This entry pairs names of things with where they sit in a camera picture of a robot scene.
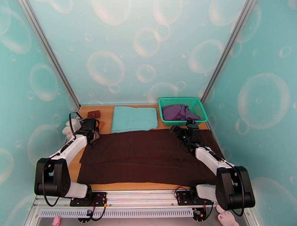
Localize dark brown trousers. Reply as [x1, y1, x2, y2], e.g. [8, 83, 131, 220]
[77, 129, 224, 187]

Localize purple garment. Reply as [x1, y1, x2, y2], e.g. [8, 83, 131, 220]
[161, 104, 201, 121]

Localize grey white plush dog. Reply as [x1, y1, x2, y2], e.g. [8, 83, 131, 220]
[62, 118, 82, 140]

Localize green plastic basket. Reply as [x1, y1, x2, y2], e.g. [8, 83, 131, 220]
[158, 97, 208, 127]

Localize folded teal towel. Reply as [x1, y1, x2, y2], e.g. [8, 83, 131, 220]
[111, 106, 159, 134]

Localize pink white plush bunny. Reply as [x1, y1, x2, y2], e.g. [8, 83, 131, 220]
[216, 204, 240, 226]

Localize aluminium frame back rail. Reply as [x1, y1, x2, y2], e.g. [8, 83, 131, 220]
[80, 103, 161, 107]

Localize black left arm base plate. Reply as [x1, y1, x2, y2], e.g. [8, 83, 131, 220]
[69, 191, 108, 208]

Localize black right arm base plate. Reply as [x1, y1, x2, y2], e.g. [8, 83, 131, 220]
[175, 187, 214, 207]

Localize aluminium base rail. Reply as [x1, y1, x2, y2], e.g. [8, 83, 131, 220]
[33, 189, 220, 207]

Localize white slotted cable duct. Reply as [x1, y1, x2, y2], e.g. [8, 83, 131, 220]
[38, 208, 195, 219]

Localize aluminium frame post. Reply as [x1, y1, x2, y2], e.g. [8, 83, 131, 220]
[200, 0, 258, 104]
[18, 0, 81, 109]

